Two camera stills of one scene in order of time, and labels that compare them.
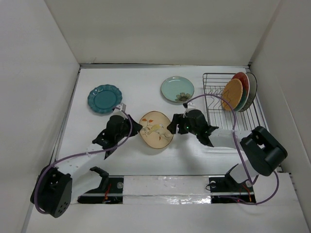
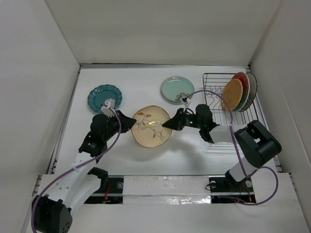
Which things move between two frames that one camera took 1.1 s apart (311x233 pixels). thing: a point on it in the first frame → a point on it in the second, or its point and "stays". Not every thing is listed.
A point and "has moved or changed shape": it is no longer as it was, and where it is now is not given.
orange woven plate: x=232 y=93 stays
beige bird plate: x=154 y=132 has moved or changed shape
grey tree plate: x=252 y=90 stays
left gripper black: x=136 y=127 → x=127 y=123
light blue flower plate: x=177 y=89 stays
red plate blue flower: x=245 y=80 stays
